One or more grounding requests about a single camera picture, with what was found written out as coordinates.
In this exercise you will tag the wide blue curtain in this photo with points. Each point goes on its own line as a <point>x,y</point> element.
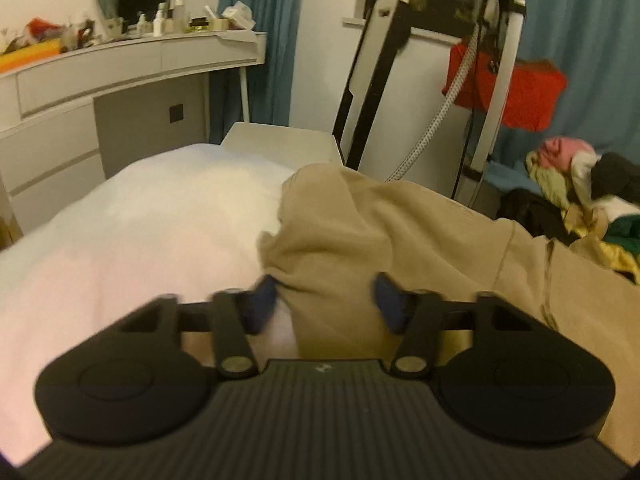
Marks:
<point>585,35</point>

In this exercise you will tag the yellow box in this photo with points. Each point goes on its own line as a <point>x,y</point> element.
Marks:
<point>30,55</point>

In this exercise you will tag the pile of mixed clothes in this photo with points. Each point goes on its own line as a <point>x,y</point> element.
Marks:
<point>585,195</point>

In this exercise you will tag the tissue box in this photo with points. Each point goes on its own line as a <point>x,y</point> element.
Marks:
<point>239,15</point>

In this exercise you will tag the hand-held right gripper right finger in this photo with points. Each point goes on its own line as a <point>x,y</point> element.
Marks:
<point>392,302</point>

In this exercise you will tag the red cloth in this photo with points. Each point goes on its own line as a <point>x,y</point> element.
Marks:
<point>520,90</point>

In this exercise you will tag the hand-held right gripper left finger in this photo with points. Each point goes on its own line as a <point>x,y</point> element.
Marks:
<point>260,305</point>

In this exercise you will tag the pastel bed blanket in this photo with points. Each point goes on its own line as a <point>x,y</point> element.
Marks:
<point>150,220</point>

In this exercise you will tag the white bed frame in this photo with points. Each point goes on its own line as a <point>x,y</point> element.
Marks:
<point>285,140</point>

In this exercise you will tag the white vanity desk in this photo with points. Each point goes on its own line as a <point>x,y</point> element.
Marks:
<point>100,110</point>

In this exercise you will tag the narrow blue curtain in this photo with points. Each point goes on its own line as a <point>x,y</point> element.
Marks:
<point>270,60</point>

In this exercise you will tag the group of cosmetic bottles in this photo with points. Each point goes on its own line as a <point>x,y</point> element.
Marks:
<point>160,17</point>

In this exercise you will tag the tan hoodie with white print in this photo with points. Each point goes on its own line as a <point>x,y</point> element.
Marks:
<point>425,240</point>

